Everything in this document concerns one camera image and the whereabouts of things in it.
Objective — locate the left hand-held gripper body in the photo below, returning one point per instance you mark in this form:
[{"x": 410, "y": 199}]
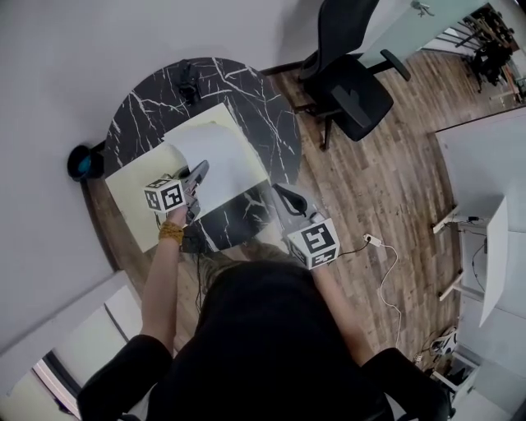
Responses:
[{"x": 168, "y": 195}]

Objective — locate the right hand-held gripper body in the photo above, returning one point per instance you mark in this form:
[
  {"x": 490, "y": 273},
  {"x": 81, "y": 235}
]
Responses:
[{"x": 314, "y": 242}]

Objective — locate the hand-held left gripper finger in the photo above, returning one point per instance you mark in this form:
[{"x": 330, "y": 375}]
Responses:
[{"x": 197, "y": 172}]

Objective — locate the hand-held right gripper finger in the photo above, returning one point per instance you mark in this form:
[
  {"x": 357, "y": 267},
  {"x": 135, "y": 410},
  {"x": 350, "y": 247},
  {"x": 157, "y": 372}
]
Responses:
[
  {"x": 306, "y": 205},
  {"x": 283, "y": 214}
]

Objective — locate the white A4 paper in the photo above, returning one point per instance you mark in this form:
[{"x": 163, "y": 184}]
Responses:
[{"x": 222, "y": 160}]

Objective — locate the person's right forearm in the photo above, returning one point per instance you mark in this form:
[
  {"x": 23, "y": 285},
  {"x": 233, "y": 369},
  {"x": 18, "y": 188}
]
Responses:
[{"x": 341, "y": 312}]

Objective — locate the person's left forearm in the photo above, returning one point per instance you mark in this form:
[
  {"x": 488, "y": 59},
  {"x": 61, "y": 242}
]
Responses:
[{"x": 160, "y": 288}]

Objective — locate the white power strip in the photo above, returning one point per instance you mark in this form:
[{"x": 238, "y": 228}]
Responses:
[{"x": 372, "y": 239}]

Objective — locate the black and blue round device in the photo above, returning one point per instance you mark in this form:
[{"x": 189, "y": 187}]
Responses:
[{"x": 82, "y": 162}]

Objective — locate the person's black shirt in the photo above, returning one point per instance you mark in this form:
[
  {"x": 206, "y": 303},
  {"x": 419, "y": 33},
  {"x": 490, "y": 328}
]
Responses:
[{"x": 267, "y": 349}]

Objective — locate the black office chair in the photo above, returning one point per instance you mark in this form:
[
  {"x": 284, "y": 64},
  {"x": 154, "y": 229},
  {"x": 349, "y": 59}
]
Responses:
[{"x": 349, "y": 90}]

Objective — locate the dark-framed window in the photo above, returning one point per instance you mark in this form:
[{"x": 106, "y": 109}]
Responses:
[{"x": 94, "y": 329}]

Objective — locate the white and black device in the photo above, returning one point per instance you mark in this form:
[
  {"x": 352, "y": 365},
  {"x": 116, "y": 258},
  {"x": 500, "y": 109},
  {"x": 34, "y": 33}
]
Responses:
[{"x": 446, "y": 343}]

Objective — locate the white panel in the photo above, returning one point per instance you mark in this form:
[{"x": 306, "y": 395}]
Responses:
[{"x": 495, "y": 267}]

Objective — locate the white desk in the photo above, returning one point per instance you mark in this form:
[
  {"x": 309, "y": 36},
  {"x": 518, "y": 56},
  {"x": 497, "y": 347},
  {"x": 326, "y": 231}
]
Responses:
[{"x": 485, "y": 164}]

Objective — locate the frosted glass door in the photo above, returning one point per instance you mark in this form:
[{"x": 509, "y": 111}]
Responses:
[{"x": 411, "y": 33}]

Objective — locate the black equipment rack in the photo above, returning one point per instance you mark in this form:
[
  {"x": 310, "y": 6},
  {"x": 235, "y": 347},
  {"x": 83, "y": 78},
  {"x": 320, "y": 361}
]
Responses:
[{"x": 489, "y": 57}]

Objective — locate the black camera device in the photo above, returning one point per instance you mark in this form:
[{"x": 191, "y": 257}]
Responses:
[{"x": 189, "y": 82}]

